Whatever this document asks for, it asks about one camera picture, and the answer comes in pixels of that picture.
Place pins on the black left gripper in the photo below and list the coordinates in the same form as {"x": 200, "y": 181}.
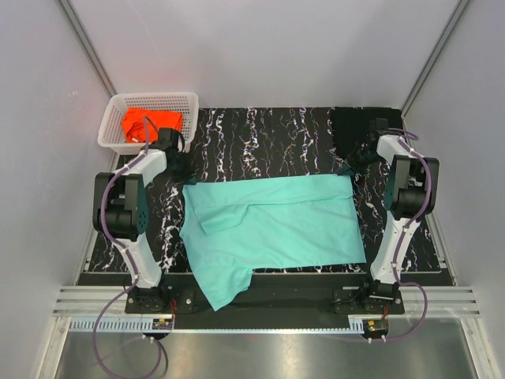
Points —
{"x": 188, "y": 173}

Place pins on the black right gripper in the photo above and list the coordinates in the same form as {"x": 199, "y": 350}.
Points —
{"x": 351, "y": 162}

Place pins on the teal t shirt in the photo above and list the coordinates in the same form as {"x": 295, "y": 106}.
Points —
{"x": 233, "y": 228}

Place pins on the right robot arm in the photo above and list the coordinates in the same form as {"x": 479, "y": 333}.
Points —
{"x": 410, "y": 195}

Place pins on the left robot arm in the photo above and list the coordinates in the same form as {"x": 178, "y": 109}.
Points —
{"x": 120, "y": 207}

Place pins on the folded black t shirt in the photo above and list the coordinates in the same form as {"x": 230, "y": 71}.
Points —
{"x": 351, "y": 125}

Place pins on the orange t shirt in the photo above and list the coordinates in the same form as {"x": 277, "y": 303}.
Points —
{"x": 140, "y": 125}

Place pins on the left controller board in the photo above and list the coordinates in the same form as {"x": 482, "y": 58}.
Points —
{"x": 163, "y": 323}

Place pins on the controller board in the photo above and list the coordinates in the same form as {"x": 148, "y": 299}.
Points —
{"x": 377, "y": 326}
{"x": 163, "y": 323}

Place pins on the right controller board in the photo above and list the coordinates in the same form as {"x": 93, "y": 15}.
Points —
{"x": 377, "y": 326}

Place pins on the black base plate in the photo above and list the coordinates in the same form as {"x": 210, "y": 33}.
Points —
{"x": 285, "y": 296}

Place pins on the white slotted cable duct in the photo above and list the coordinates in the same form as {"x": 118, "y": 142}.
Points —
{"x": 223, "y": 325}

